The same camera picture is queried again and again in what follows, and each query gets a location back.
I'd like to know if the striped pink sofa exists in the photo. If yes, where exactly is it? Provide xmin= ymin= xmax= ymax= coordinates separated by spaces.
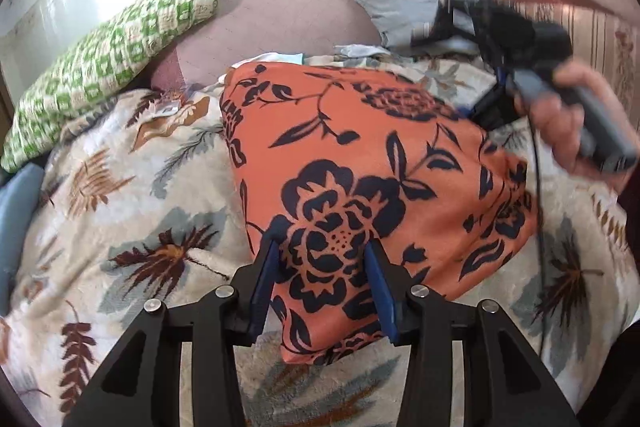
xmin=150 ymin=0 xmax=640 ymax=158

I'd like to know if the orange floral pillow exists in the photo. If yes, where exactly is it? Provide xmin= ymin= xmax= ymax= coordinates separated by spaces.
xmin=220 ymin=63 xmax=542 ymax=366

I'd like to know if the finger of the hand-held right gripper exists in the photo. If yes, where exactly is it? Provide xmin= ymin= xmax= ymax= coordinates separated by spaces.
xmin=457 ymin=74 xmax=518 ymax=131

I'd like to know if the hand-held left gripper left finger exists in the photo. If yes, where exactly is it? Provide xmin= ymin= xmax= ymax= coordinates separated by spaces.
xmin=62 ymin=238 xmax=280 ymax=427

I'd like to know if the green checked pillow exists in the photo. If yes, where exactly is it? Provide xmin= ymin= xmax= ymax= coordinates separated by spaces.
xmin=0 ymin=0 xmax=236 ymax=174

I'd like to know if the small white cloth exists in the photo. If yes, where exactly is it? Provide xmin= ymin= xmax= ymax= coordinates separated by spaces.
xmin=334 ymin=44 xmax=393 ymax=58

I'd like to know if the leaf print blanket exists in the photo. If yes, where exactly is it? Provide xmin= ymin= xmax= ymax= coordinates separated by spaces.
xmin=0 ymin=53 xmax=640 ymax=427

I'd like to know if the person's right hand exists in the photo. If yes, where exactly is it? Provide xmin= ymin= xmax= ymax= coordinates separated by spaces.
xmin=515 ymin=58 xmax=637 ymax=182

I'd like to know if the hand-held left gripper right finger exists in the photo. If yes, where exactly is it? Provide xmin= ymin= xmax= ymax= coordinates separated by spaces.
xmin=364 ymin=240 xmax=581 ymax=427

